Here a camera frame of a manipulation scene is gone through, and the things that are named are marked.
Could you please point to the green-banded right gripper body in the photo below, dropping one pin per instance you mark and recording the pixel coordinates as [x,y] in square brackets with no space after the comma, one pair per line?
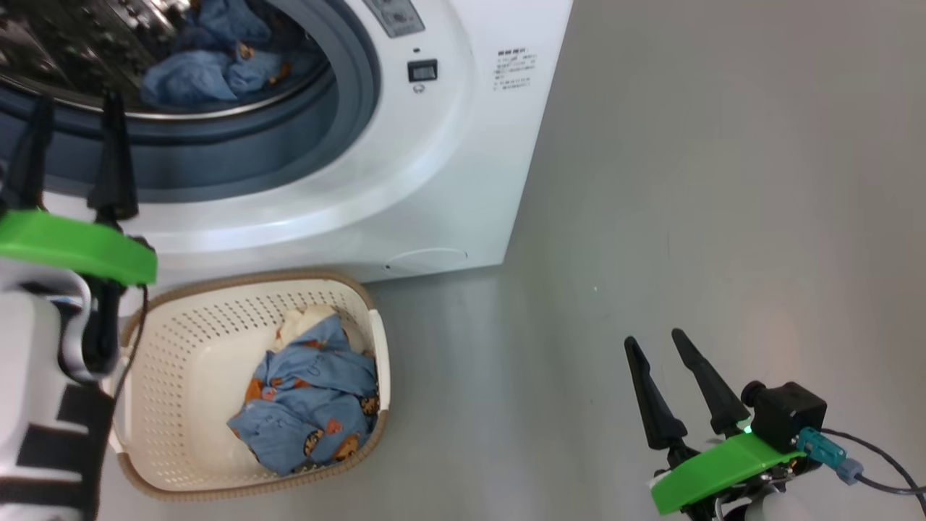
[716,470]

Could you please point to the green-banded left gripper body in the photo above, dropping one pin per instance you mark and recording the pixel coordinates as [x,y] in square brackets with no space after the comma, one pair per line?
[72,246]

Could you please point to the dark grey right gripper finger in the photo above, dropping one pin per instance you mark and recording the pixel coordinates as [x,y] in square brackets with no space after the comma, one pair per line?
[655,405]
[712,391]

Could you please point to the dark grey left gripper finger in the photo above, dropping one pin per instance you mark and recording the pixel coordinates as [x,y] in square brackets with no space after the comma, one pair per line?
[113,174]
[29,166]

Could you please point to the blue patterned garment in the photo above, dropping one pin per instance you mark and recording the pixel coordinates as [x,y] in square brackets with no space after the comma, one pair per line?
[188,79]

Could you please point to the blue cartoon-print garment cream lining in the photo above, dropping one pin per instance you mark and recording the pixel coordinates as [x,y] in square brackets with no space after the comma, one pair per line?
[311,391]

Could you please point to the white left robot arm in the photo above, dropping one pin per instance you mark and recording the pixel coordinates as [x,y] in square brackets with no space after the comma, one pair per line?
[36,449]

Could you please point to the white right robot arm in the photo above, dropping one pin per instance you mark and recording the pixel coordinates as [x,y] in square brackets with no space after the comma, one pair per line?
[759,510]

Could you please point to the stainless steel washer drum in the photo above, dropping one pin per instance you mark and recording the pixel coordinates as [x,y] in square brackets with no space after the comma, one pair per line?
[72,58]

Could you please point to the white front-load washing machine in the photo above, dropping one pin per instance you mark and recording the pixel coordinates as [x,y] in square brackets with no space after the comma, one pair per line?
[434,181]

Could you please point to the black door lock latch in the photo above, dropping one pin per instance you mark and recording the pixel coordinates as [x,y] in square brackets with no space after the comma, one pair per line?
[422,71]

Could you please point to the cream perforated laundry basket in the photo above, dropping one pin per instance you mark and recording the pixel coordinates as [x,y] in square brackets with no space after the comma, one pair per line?
[181,376]

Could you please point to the round white filter cover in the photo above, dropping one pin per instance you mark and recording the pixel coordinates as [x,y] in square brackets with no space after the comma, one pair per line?
[427,260]

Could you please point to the grey warning sticker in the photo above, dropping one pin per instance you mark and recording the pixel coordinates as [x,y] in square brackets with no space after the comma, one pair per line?
[394,16]

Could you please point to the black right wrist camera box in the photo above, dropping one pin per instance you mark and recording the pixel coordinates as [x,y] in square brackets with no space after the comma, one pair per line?
[788,412]

